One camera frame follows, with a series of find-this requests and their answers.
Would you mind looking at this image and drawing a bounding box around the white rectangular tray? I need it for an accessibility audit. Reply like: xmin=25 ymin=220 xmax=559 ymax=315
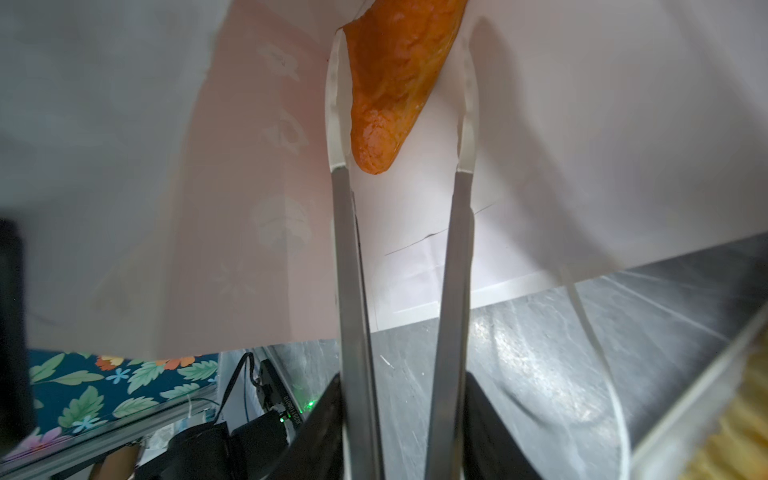
xmin=630 ymin=305 xmax=767 ymax=479

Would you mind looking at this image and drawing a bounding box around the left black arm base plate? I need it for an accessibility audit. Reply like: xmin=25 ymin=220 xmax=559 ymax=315
xmin=256 ymin=359 xmax=304 ymax=431

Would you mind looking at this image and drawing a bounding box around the pale crumbly orange bread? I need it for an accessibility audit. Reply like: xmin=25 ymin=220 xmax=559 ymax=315
xmin=680 ymin=344 xmax=767 ymax=480

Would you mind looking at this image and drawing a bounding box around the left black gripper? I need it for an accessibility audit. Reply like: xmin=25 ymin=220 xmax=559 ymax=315
xmin=1 ymin=219 xmax=35 ymax=456

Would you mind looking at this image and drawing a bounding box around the red white paper bag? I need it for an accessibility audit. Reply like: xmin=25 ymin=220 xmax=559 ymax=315
xmin=0 ymin=0 xmax=768 ymax=480

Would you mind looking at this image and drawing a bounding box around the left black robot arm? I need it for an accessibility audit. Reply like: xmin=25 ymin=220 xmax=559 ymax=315
xmin=1 ymin=220 xmax=287 ymax=479

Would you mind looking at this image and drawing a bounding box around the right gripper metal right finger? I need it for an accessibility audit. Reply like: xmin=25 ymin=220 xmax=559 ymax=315
xmin=425 ymin=39 xmax=479 ymax=479

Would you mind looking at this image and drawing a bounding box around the aluminium front rail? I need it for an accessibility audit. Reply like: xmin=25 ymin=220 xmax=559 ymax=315
xmin=1 ymin=384 xmax=216 ymax=479

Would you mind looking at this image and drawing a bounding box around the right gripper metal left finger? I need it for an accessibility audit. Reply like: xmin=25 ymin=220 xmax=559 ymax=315
xmin=325 ymin=29 xmax=385 ymax=479

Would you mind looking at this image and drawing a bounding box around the orange pastry bread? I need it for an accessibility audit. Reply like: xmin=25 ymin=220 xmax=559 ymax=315
xmin=343 ymin=0 xmax=467 ymax=175

